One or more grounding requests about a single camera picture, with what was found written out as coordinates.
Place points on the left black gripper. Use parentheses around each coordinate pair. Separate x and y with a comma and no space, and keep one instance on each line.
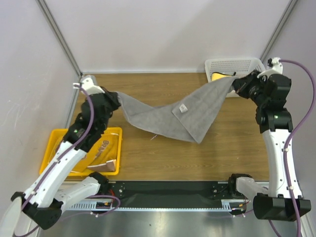
(112,97)

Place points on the yellow towel black trim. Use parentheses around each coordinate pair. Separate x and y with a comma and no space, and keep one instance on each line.
(216,76)

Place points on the yellow plastic bin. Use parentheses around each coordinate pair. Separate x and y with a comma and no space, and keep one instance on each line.
(55,140)

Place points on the brown towel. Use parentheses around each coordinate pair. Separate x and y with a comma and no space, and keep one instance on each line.
(102,157)

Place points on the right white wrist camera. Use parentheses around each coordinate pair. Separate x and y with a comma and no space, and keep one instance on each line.
(275,67)

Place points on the grey towel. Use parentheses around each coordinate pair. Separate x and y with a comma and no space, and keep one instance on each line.
(203,107)

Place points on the aluminium frame rail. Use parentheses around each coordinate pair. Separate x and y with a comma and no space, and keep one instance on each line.
(59,35)

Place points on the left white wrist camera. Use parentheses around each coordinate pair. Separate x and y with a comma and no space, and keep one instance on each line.
(89,84)

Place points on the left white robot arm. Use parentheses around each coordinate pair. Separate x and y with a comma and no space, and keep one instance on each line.
(41,202)

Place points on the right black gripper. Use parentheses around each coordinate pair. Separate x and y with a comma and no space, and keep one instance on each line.
(240,85)

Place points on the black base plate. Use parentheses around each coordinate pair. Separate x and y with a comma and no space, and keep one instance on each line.
(176,194)

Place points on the white perforated basket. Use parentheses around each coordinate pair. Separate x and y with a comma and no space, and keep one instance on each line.
(240,66)

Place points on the white grey towel label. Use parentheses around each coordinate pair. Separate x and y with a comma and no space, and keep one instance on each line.
(183,108)

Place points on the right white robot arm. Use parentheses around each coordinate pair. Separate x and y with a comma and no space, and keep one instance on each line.
(283,199)

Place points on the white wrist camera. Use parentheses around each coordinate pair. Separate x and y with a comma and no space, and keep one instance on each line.
(89,84)
(275,67)

